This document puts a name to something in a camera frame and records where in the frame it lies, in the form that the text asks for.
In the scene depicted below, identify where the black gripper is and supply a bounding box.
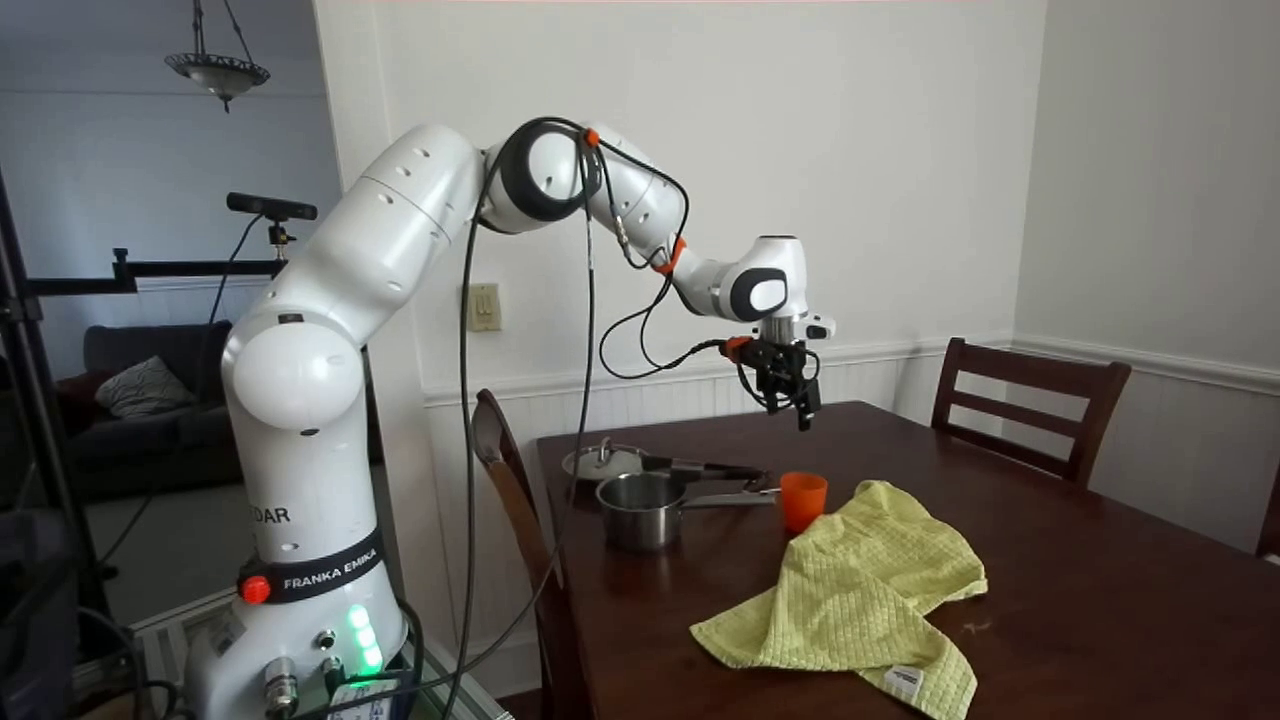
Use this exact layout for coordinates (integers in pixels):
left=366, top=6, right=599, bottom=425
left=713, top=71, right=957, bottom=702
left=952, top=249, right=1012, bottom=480
left=769, top=337, right=826, bottom=434

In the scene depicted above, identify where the dark bulky object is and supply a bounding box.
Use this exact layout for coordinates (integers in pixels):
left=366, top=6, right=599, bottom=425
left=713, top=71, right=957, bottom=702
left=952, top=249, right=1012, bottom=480
left=0, top=502, right=89, bottom=720

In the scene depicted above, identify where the steel saucepan with handle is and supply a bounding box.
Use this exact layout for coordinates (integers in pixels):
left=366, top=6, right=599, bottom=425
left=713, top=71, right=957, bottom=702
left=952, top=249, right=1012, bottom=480
left=592, top=472, right=782, bottom=554

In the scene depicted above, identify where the dark grey sofa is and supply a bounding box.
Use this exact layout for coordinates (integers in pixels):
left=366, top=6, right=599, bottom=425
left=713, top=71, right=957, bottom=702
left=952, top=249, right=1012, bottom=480
left=51, top=316, right=250, bottom=509

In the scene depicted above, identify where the yellow dish cloth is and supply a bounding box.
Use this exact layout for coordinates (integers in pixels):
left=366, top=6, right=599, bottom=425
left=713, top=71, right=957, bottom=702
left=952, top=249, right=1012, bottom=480
left=690, top=474, right=992, bottom=720

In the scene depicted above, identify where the black camera on stand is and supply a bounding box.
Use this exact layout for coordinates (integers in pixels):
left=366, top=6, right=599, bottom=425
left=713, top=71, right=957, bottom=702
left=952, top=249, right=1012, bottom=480
left=219, top=189, right=324, bottom=254

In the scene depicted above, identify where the grey sofa pillow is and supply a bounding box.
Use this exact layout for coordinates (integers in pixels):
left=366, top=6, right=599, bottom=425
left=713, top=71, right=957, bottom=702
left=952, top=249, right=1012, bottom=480
left=93, top=351, right=202, bottom=425

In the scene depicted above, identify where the black handled utensil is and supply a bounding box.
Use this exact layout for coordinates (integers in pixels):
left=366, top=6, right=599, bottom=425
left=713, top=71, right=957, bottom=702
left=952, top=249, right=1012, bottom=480
left=638, top=451, right=725, bottom=480

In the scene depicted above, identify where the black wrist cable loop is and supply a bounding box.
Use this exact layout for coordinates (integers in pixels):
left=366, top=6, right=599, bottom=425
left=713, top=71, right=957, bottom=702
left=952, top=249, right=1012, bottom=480
left=592, top=125, right=753, bottom=392

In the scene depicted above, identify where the orange plastic cup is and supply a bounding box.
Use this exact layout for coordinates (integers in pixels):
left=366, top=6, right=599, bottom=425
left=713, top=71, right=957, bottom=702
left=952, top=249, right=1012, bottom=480
left=777, top=466, right=833, bottom=541

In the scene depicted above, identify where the cream wall light switch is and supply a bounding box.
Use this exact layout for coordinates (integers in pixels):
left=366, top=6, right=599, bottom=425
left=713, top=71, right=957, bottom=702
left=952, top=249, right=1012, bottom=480
left=463, top=276, right=507, bottom=337

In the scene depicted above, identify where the hanging ceiling lamp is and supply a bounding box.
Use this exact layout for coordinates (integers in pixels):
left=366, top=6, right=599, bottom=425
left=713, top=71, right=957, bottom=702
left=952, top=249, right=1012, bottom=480
left=164, top=0, right=278, bottom=116

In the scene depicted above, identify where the black horizontal boom bar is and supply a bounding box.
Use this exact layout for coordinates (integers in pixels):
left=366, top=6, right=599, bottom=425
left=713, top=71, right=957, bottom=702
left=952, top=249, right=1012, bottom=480
left=21, top=243, right=301, bottom=298

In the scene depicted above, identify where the thin grey cable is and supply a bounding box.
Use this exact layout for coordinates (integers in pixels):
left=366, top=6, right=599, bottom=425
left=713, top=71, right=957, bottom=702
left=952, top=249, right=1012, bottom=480
left=572, top=194, right=604, bottom=472

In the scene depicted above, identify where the glass pot lid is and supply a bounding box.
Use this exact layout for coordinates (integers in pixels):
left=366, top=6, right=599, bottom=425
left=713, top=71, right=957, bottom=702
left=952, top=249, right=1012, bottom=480
left=560, top=442, right=649, bottom=489

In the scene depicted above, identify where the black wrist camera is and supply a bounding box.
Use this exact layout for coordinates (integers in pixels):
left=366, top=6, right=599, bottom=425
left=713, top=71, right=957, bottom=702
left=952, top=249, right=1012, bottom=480
left=737, top=337, right=784, bottom=383

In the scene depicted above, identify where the white robot mounting platform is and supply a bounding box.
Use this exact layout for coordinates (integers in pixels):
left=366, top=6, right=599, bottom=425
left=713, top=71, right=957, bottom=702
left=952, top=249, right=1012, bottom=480
left=124, top=583, right=517, bottom=720

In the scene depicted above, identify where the black tripod pole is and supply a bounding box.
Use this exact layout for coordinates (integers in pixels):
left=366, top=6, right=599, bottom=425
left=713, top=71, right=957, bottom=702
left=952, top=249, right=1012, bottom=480
left=0, top=171, right=112, bottom=661

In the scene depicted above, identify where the black handled teaspoon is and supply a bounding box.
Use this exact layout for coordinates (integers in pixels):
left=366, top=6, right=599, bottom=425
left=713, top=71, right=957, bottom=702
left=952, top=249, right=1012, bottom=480
left=666, top=454, right=772, bottom=485

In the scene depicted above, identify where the long black hanging cable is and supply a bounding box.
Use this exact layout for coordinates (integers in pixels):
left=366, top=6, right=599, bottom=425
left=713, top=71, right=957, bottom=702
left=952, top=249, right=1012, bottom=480
left=445, top=194, right=496, bottom=712

